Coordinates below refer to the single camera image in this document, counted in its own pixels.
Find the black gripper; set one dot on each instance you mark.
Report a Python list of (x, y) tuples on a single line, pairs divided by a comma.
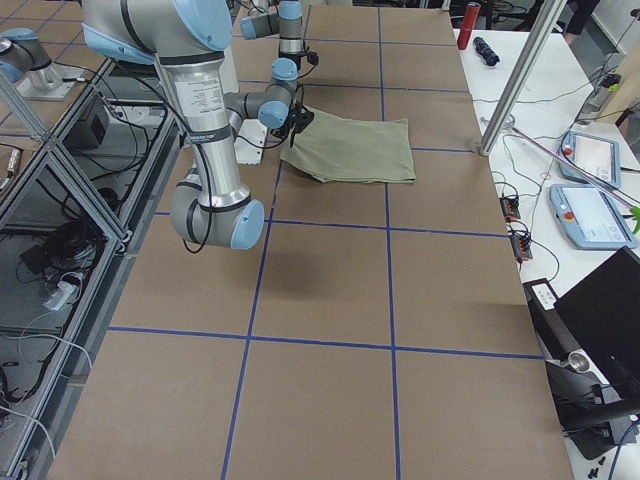
[(294, 121)]

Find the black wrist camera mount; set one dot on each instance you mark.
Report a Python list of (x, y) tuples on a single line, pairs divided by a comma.
[(300, 118)]

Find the aluminium frame rack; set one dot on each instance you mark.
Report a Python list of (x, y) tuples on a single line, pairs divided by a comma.
[(85, 151)]

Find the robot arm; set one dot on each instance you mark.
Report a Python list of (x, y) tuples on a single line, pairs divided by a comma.
[(286, 21), (186, 42)]

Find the dark blue folded umbrella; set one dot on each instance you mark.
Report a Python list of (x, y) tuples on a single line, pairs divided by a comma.
[(485, 52)]

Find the near teach pendant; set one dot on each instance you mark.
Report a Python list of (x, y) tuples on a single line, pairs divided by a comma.
[(589, 218)]

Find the aluminium frame post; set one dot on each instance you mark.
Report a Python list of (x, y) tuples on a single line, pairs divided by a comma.
[(535, 42)]

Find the red cylinder tube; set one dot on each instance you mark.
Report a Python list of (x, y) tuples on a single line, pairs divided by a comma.
[(468, 23)]

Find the far teach pendant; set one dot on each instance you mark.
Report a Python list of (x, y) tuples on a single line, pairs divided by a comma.
[(595, 155)]

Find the olive green long-sleeve shirt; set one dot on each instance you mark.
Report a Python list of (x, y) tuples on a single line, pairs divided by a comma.
[(332, 148)]

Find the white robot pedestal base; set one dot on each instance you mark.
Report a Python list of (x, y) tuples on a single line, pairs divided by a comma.
[(250, 142)]

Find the teach pendant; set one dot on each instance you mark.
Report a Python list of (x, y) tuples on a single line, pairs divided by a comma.
[(595, 155), (589, 218)]

